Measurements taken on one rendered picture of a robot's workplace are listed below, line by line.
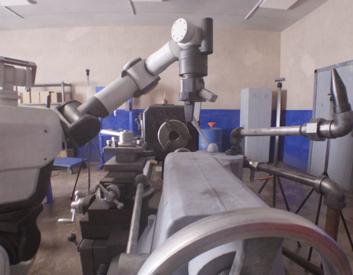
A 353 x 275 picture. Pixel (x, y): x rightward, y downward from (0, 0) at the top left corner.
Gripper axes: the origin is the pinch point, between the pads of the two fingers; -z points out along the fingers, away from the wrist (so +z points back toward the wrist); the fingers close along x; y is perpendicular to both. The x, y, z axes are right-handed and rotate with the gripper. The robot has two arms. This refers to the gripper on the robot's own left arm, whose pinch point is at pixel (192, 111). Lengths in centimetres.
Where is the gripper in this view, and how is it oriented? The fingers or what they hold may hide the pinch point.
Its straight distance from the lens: 62.1
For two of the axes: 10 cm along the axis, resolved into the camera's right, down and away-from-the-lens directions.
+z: 0.0, -9.9, -1.3
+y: 8.9, 0.6, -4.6
